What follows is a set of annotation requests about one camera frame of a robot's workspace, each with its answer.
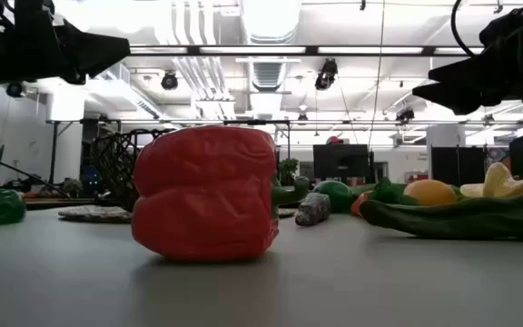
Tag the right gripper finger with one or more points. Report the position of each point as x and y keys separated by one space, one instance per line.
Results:
x=461 y=97
x=466 y=70

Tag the orange fruit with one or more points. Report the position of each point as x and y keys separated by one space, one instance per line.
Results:
x=429 y=193

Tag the green leafy vegetable bunch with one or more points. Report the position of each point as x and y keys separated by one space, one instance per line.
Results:
x=388 y=193

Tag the dark green cucumber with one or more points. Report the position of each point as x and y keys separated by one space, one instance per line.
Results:
x=461 y=222

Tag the small red fruit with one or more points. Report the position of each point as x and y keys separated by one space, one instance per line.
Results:
x=359 y=204

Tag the round green fruit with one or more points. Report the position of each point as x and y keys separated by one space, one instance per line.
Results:
x=334 y=195

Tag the red bell pepper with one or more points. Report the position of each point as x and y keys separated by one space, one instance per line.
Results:
x=204 y=191

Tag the dark eggplant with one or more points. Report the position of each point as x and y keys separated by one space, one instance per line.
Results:
x=312 y=210

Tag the black ceiling spotlight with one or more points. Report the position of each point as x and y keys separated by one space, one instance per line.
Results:
x=169 y=82
x=405 y=114
x=326 y=77

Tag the black partition panel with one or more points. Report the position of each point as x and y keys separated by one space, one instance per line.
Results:
x=456 y=165

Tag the yellow starfruit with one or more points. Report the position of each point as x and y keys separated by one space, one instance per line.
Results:
x=500 y=181

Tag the black monitor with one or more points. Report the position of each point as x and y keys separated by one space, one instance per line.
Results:
x=341 y=161

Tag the round woven placemat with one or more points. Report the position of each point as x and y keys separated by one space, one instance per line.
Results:
x=93 y=214

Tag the potted green plant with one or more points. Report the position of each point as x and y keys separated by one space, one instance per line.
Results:
x=288 y=171

